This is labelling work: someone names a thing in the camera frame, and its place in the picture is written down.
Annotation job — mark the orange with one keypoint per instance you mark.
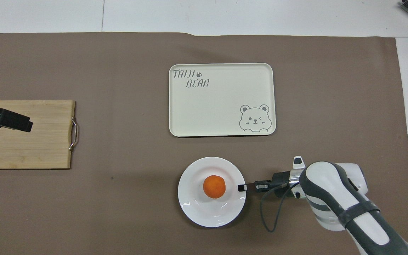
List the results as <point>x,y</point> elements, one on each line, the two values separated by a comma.
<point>214,186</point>

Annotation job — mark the white round plate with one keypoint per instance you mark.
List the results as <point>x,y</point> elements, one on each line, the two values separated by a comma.
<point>193,205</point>

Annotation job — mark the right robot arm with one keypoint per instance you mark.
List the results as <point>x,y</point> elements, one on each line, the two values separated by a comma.
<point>335,198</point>

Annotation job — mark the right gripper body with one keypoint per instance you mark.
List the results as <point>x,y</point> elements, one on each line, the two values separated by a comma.
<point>280,179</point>

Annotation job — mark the cream tray with bear print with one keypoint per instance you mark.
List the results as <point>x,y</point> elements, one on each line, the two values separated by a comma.
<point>211,106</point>

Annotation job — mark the wooden cutting board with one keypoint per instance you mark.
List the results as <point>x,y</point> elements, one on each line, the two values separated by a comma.
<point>44,141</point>

